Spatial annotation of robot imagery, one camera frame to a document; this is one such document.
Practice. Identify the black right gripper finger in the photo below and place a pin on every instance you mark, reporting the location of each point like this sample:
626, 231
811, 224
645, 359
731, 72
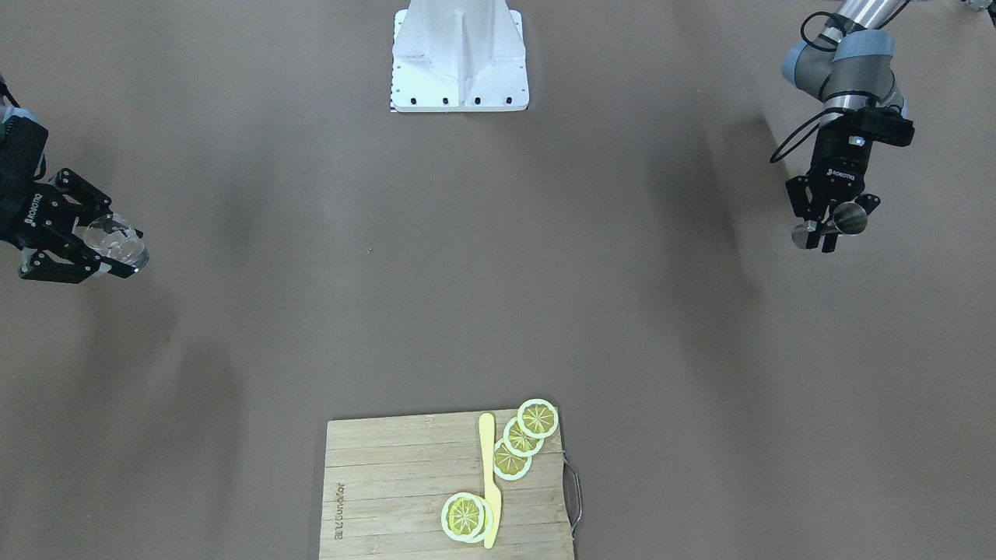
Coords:
41, 265
87, 202

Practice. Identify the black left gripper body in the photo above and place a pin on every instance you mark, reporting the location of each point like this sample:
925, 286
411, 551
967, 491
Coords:
839, 158

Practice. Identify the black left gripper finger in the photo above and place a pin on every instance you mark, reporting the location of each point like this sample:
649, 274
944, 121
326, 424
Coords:
848, 219
807, 233

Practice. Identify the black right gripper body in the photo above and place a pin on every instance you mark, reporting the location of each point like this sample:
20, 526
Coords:
21, 204

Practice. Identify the steel jigger measuring cup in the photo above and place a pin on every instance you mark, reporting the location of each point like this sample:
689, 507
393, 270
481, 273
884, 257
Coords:
846, 219

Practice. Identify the clear glass cup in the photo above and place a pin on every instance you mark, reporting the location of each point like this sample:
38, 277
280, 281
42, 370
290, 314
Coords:
114, 237

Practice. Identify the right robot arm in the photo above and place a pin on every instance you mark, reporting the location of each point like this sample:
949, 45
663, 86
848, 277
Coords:
11, 108

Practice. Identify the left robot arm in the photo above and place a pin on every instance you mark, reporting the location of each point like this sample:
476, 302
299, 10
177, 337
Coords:
847, 67

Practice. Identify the wooden cutting board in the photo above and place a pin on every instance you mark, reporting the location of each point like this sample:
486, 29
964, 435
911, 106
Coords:
386, 481

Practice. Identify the yellow plastic knife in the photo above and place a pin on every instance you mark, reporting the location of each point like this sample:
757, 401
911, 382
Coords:
492, 493

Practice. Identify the lemon slice under near knife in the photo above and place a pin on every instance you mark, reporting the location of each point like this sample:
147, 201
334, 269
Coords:
487, 520

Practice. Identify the lemon slice top near knife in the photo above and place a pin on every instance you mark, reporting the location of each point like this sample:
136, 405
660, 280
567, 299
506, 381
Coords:
460, 517

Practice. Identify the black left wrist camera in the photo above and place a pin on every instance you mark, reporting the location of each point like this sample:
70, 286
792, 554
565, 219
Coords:
880, 124

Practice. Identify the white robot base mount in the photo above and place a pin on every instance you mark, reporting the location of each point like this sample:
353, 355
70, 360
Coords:
458, 56

